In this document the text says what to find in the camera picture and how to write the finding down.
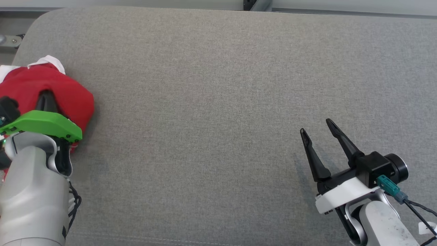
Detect left arm braided black cable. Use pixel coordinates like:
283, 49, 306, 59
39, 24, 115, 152
63, 181, 82, 236

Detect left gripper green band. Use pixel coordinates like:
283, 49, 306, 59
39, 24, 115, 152
0, 90, 83, 176

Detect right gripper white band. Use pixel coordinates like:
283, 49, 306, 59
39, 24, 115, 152
300, 119, 380, 215

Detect grey metal strut with bracket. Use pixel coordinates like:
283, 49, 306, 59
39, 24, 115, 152
0, 33, 25, 48

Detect red shirt with striped cuffs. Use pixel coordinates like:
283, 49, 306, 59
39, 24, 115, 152
0, 55, 95, 152

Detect right cable white tag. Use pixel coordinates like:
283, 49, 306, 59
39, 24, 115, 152
418, 222, 437, 235

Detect grey metal frame post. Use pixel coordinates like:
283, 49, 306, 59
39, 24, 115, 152
243, 0, 273, 12

